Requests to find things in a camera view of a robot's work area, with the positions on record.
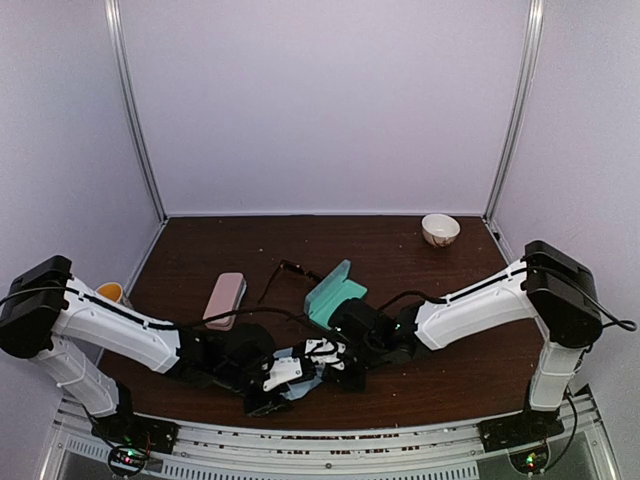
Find light blue cloth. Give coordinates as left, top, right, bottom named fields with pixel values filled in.
left=282, top=365, right=325, bottom=401

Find grey-blue glasses case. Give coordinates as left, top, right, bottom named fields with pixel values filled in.
left=303, top=259, right=368, bottom=331

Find dark sunglasses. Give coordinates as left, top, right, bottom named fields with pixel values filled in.
left=257, top=258, right=324, bottom=306

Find pink glasses case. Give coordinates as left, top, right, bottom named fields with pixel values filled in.
left=203, top=272, right=247, bottom=331

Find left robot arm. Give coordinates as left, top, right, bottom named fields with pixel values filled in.
left=1, top=255, right=303, bottom=444

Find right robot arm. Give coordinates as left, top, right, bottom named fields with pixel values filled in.
left=328, top=240, right=604, bottom=442

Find white ceramic bowl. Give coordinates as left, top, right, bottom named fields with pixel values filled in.
left=421, top=213, right=461, bottom=248

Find patterned mug orange inside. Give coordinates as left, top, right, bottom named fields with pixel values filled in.
left=96, top=282, right=132, bottom=308

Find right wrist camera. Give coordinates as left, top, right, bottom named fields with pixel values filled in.
left=304, top=338, right=347, bottom=371

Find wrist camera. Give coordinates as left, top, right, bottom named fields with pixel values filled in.
left=262, top=357, right=303, bottom=392
left=304, top=338, right=347, bottom=371

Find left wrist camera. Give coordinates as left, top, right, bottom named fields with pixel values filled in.
left=262, top=357, right=303, bottom=392

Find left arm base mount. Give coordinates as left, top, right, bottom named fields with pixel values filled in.
left=91, top=418, right=178, bottom=478

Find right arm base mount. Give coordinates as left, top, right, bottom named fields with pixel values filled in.
left=478, top=413, right=564, bottom=476

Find aluminium front rail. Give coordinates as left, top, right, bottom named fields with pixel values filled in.
left=35, top=394, right=622, bottom=479

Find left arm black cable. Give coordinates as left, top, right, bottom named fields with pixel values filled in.
left=0, top=284, right=311, bottom=331

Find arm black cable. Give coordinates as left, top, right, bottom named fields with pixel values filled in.
left=377, top=264, right=639, bottom=451
left=0, top=284, right=311, bottom=331

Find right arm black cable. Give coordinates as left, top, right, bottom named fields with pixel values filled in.
left=377, top=264, right=639, bottom=451

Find right aluminium frame post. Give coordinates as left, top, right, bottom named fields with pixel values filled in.
left=483, top=0, right=545, bottom=225

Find aluminium frame post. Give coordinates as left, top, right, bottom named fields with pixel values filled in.
left=104, top=0, right=168, bottom=223
left=483, top=0, right=545, bottom=225

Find left aluminium frame post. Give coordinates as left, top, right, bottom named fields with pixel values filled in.
left=104, top=0, right=168, bottom=223

